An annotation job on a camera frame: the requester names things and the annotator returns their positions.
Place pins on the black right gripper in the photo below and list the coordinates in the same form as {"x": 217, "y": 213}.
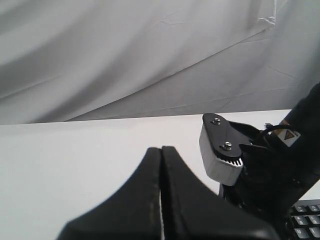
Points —
{"x": 281, "y": 164}

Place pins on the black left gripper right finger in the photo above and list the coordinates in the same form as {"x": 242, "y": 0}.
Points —
{"x": 191, "y": 211}

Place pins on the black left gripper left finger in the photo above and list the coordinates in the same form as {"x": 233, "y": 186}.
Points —
{"x": 131, "y": 213}

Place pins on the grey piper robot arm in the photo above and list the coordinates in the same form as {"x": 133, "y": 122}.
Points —
{"x": 308, "y": 110}

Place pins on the black acer keyboard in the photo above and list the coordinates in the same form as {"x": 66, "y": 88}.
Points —
{"x": 303, "y": 219}

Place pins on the grey backdrop cloth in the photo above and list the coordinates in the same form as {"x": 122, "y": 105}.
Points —
{"x": 76, "y": 60}

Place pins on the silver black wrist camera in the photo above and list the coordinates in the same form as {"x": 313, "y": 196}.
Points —
{"x": 220, "y": 147}

